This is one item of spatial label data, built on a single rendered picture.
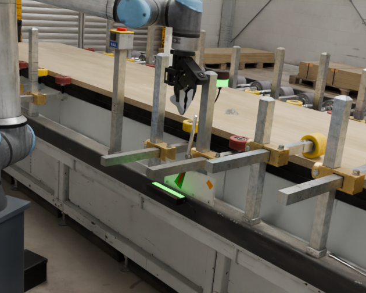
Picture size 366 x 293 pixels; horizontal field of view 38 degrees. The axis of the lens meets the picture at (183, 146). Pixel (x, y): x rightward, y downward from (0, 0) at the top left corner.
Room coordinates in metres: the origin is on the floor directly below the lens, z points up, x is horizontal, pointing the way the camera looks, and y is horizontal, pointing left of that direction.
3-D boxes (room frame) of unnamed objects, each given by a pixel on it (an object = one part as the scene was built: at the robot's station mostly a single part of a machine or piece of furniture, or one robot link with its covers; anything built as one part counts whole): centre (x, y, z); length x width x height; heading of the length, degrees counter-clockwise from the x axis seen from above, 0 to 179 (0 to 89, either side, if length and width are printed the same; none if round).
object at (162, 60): (1.94, 0.10, 0.93); 0.04 x 0.04 x 0.48; 44
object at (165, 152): (1.92, 0.09, 0.81); 0.14 x 0.06 x 0.05; 44
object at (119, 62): (2.13, 0.28, 0.93); 0.05 x 0.05 x 0.45; 44
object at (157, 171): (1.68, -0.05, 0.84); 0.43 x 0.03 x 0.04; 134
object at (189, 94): (1.75, 0.01, 1.04); 0.06 x 0.03 x 0.09; 44
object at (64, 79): (2.73, 0.66, 0.85); 0.08 x 0.08 x 0.11
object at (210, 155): (1.74, -0.09, 0.85); 0.14 x 0.06 x 0.05; 44
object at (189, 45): (1.74, 0.02, 1.23); 0.10 x 0.09 x 0.05; 134
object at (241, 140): (1.83, -0.20, 0.85); 0.08 x 0.08 x 0.11
